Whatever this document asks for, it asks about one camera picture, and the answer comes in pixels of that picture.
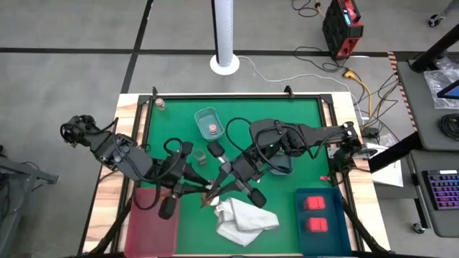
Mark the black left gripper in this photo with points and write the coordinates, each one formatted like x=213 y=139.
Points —
x=172 y=173

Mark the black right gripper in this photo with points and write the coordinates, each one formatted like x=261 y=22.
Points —
x=245 y=170

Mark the orange spice packet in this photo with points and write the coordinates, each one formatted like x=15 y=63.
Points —
x=207 y=203

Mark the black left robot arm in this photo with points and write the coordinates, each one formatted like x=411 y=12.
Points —
x=107 y=150

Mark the white knitted cloth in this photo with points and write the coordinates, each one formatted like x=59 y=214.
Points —
x=247 y=218

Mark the green table mat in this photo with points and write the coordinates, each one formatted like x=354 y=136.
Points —
x=193 y=233

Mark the small pink-capped jar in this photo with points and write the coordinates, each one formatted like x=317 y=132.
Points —
x=213 y=129

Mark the dull blue-grey small basket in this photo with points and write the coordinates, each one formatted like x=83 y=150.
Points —
x=283 y=171

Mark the clear plastic container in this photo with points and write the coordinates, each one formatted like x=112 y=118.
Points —
x=204 y=118

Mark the pink plastic bin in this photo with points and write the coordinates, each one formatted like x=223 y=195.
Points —
x=150 y=236

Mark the black table clamp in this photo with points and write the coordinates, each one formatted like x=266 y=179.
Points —
x=288 y=91
x=154 y=92

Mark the small red clip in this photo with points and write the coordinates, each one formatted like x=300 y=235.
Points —
x=325 y=177

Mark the dark blue plastic bin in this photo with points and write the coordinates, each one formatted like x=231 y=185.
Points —
x=322 y=243

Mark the white pole with round base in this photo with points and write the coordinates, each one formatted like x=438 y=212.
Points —
x=224 y=36

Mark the black power brick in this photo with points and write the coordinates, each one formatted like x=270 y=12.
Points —
x=368 y=132

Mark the white paper sheet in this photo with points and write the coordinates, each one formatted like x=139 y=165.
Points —
x=389 y=175

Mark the clear plastic wrap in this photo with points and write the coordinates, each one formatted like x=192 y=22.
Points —
x=387 y=140

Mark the black desk leg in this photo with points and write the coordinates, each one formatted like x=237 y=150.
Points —
x=394 y=154

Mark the grey metal stand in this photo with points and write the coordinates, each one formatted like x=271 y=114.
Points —
x=21 y=170

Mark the red and black power station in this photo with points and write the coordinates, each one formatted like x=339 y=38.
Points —
x=340 y=32

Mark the desk caster wheel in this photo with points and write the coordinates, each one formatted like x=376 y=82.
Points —
x=417 y=227

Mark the backlit keyboard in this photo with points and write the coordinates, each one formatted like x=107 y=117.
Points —
x=444 y=190

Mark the grey keyboard desk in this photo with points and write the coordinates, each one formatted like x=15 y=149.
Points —
x=444 y=222

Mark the clear plastic bag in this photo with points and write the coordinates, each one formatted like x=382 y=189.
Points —
x=435 y=86

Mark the tablet screen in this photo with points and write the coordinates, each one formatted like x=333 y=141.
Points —
x=452 y=91

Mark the chair caster wheel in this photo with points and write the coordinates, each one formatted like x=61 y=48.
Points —
x=434 y=19

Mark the silver mounting bracket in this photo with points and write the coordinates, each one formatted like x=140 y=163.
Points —
x=330 y=153

